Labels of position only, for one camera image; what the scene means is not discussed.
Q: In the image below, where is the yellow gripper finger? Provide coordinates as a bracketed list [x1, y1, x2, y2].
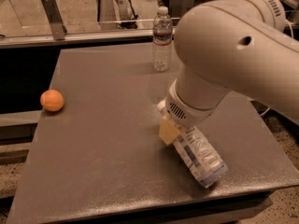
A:
[159, 115, 184, 145]

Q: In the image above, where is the horizontal metal rail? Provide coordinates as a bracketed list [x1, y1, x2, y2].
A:
[0, 29, 153, 49]

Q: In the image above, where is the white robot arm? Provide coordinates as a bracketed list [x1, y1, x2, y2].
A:
[159, 0, 299, 144]

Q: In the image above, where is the clear red label bottle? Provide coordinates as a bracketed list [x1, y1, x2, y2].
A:
[152, 7, 173, 72]

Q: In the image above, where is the left metal bracket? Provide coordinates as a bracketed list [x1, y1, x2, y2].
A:
[41, 0, 67, 40]

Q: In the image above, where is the orange fruit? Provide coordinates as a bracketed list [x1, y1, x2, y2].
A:
[40, 90, 64, 112]

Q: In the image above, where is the blue label plastic bottle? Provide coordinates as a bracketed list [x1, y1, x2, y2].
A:
[157, 100, 228, 188]

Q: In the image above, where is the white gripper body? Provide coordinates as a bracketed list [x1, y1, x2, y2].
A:
[165, 80, 214, 127]

